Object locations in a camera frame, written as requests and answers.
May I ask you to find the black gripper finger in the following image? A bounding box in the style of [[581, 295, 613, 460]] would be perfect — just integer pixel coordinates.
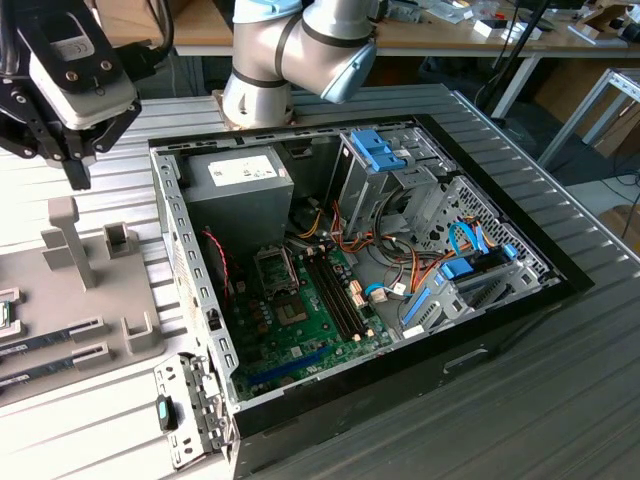
[[0, 82, 80, 191], [77, 99, 145, 191]]

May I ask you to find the CPU socket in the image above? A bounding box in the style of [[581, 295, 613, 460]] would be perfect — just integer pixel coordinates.
[[272, 294, 306, 326]]

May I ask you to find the grey power supply unit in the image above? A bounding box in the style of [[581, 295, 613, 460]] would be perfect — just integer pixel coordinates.
[[180, 145, 296, 251]]

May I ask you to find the grey parts rack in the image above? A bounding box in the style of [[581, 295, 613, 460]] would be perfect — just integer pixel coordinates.
[[0, 196, 169, 396]]

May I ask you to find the metal socket cover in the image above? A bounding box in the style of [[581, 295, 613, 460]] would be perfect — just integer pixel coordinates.
[[253, 245, 301, 296]]

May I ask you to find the dark RAM stick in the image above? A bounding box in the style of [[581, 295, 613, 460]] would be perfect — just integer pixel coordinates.
[[0, 357, 79, 389], [0, 324, 76, 359]]

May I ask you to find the metal optical drive bay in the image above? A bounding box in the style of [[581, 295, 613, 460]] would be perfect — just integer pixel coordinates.
[[332, 127, 459, 241]]

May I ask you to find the blue drive bay latch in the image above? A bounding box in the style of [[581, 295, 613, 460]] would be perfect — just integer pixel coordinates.
[[351, 128, 406, 172]]

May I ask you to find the black RAM slot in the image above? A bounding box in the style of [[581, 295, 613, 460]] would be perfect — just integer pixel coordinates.
[[304, 255, 350, 343], [323, 252, 368, 339], [310, 254, 356, 342], [317, 253, 362, 340]]

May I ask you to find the green motherboard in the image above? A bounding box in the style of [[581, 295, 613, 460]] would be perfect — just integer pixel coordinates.
[[227, 244, 396, 401]]

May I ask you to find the black latch with teal stripe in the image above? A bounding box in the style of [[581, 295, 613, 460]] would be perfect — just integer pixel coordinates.
[[155, 394, 180, 432]]

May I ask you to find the blue expansion slot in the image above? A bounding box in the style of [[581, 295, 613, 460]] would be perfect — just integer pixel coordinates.
[[247, 344, 334, 387]]

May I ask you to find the wooden desk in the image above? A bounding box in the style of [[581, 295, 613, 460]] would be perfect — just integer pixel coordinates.
[[92, 0, 640, 119]]

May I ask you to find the hard disk in blue carrier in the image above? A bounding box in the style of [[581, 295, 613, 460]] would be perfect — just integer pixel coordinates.
[[439, 248, 519, 291]]

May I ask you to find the black PC case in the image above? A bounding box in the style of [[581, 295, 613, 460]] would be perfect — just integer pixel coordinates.
[[148, 113, 596, 480]]

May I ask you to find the small white box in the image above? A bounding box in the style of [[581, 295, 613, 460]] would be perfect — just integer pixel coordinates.
[[472, 18, 544, 41]]

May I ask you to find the black slanted pole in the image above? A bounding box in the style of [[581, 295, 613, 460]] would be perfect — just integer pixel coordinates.
[[474, 0, 551, 119]]

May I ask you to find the perforated metal disk bay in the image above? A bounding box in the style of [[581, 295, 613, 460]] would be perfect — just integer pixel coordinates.
[[399, 174, 564, 344]]

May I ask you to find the open cardboard box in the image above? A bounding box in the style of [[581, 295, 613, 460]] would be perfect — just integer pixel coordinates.
[[574, 0, 640, 46]]

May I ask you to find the large brown cardboard box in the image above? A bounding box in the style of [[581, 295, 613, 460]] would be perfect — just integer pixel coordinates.
[[594, 99, 640, 159]]

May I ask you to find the white camera with black bracket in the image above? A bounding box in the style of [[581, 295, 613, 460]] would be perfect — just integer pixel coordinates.
[[17, 9, 141, 132]]

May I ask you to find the black camera cable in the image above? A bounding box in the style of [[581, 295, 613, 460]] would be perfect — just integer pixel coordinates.
[[112, 0, 176, 81]]

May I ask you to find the red black twisted wire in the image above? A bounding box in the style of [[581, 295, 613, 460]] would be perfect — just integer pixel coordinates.
[[201, 225, 236, 301]]

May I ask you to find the blue wire with white plug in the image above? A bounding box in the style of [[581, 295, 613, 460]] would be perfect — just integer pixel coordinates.
[[363, 281, 416, 304]]

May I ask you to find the blue plastic rail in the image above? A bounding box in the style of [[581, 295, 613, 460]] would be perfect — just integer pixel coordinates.
[[402, 287, 434, 326]]

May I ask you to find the blue flat data wire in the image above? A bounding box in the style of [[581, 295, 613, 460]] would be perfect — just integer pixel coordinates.
[[448, 219, 491, 262]]

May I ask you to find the aluminium profile frame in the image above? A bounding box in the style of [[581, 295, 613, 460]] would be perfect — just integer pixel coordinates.
[[537, 67, 640, 171]]

